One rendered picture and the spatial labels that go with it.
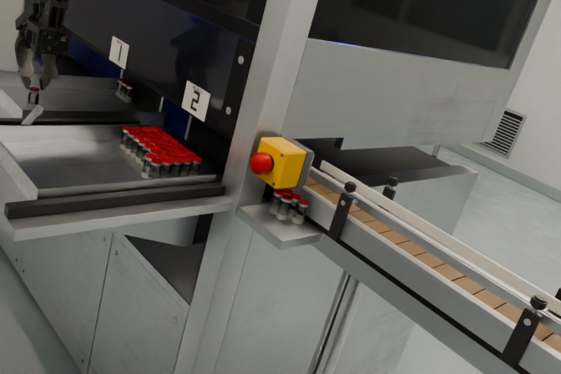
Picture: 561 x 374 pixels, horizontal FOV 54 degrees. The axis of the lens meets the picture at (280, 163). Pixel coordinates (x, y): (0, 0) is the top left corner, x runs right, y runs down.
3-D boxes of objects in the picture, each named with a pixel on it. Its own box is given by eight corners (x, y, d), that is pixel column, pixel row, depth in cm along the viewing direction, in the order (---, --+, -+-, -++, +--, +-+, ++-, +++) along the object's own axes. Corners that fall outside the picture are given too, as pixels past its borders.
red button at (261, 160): (261, 168, 100) (266, 148, 99) (275, 178, 98) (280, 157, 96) (245, 169, 98) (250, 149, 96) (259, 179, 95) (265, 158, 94)
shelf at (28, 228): (106, 91, 157) (107, 84, 156) (260, 206, 113) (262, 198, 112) (-94, 83, 124) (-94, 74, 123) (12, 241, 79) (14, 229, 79)
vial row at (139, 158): (127, 146, 118) (130, 126, 116) (170, 183, 106) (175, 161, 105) (117, 146, 116) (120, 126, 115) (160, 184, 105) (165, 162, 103)
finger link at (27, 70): (21, 93, 116) (32, 52, 114) (12, 84, 120) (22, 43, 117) (36, 96, 118) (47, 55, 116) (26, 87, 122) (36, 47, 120)
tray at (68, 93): (115, 90, 153) (117, 78, 152) (164, 125, 137) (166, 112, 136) (-18, 84, 130) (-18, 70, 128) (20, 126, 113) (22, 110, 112)
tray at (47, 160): (147, 138, 125) (149, 124, 124) (212, 190, 109) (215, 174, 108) (-17, 143, 102) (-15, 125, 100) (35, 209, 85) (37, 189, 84)
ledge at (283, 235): (287, 208, 116) (290, 199, 115) (331, 239, 107) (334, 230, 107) (235, 215, 106) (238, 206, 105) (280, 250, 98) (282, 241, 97)
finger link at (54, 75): (48, 97, 120) (50, 55, 116) (38, 88, 124) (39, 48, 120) (63, 96, 122) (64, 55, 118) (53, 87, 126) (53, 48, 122)
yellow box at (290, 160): (278, 170, 106) (288, 135, 104) (303, 187, 102) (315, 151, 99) (249, 173, 101) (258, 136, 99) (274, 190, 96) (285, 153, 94)
